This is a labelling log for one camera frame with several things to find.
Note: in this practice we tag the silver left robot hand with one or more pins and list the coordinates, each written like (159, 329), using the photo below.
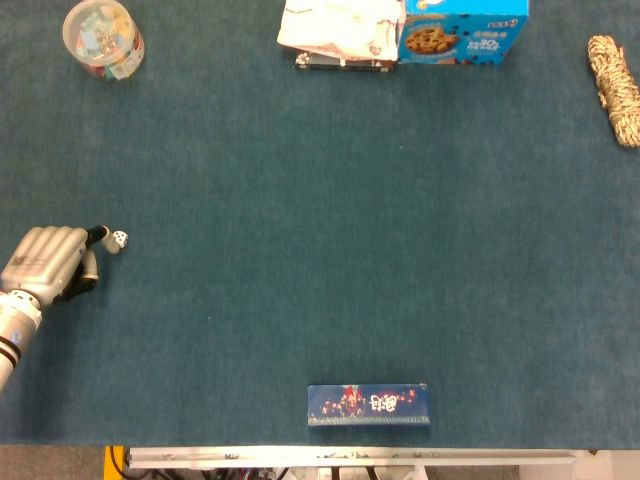
(45, 262)

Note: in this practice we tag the small white die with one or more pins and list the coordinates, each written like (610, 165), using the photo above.
(119, 241)

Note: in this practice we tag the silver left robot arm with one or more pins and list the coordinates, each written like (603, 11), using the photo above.
(15, 325)

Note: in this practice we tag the clear plastic candy jar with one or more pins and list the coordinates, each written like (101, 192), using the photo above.
(102, 40)

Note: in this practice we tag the teal felt table mat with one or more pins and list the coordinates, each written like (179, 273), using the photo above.
(320, 225)

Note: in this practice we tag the long dark blue box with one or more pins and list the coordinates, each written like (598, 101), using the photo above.
(369, 406)

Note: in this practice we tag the black book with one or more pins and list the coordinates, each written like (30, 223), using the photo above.
(345, 62)

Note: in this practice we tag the blue cookie box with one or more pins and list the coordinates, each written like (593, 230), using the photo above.
(462, 35)

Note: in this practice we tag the yellow frame bracket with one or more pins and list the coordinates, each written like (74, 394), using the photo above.
(112, 462)

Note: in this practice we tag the aluminium frame rail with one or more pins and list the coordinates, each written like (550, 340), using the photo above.
(350, 456)

